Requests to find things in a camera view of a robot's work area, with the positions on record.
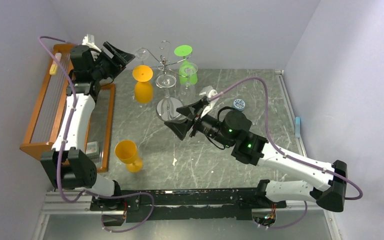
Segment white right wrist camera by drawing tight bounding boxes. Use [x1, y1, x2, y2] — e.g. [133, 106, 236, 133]
[199, 86, 218, 118]

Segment clear champagne flute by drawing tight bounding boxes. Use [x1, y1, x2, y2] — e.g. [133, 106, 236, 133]
[155, 73, 176, 121]

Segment orange goblet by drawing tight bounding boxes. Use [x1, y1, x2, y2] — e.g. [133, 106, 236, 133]
[114, 140, 143, 173]
[132, 65, 154, 104]

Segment blue white round tin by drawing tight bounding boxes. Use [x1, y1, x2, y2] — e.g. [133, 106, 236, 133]
[232, 99, 246, 112]

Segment small clear wine glass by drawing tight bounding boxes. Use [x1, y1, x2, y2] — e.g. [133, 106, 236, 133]
[134, 47, 150, 65]

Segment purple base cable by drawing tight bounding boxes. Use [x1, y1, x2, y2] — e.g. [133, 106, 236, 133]
[100, 191, 155, 234]

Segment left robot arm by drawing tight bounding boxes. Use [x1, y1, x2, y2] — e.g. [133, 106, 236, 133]
[40, 41, 135, 210]

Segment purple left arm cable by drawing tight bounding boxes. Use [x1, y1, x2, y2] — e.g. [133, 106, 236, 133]
[38, 35, 90, 204]

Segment chrome wine glass rack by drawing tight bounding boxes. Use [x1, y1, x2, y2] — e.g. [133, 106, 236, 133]
[132, 47, 186, 121]

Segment small white card box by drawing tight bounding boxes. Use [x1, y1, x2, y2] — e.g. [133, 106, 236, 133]
[85, 141, 101, 157]

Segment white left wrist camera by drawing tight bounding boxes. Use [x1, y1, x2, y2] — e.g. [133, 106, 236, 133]
[81, 34, 102, 54]

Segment orange wooden dish rack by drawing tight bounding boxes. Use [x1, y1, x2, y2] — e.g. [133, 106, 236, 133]
[19, 43, 117, 174]

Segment pink yellow marker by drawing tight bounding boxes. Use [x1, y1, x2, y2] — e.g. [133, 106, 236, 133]
[49, 52, 62, 76]

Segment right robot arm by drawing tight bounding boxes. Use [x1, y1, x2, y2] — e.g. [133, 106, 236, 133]
[164, 98, 347, 213]

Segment green wine glass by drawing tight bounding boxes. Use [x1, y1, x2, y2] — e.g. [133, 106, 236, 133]
[174, 44, 198, 85]

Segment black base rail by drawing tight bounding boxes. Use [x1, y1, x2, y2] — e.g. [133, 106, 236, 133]
[89, 187, 287, 223]

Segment orange goblet front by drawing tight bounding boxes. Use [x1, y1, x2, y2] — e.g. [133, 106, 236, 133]
[114, 140, 143, 173]

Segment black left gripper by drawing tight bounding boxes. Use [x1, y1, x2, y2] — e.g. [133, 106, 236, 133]
[93, 43, 137, 82]

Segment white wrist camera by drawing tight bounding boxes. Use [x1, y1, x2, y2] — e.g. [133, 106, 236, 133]
[81, 34, 102, 54]
[199, 86, 218, 118]

